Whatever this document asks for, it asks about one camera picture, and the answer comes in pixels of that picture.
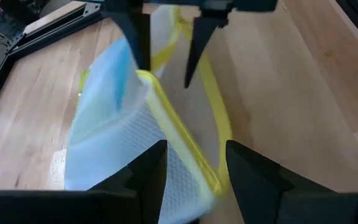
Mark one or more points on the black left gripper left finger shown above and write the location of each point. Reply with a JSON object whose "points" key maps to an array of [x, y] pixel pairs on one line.
{"points": [[73, 207]]}

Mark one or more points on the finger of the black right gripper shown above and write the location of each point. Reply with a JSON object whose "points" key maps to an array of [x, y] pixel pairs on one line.
{"points": [[204, 34], [140, 37]]}

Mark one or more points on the black metal table frame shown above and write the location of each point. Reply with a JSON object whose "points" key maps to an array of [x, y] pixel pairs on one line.
{"points": [[57, 34]]}

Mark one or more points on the clear yellow-trimmed zip pouch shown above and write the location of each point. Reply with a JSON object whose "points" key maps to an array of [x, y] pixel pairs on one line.
{"points": [[110, 140]]}

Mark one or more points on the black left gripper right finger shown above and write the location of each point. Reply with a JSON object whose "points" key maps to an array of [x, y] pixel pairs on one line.
{"points": [[291, 205]]}

